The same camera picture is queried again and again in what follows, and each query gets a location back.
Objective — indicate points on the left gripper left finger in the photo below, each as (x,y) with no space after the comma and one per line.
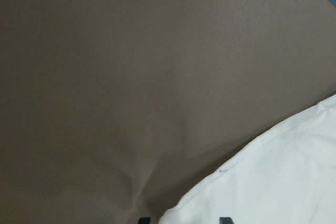
(144,220)

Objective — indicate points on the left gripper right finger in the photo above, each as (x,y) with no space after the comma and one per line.
(225,220)

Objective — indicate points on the white printed long-sleeve shirt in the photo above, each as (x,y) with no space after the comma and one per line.
(285,175)

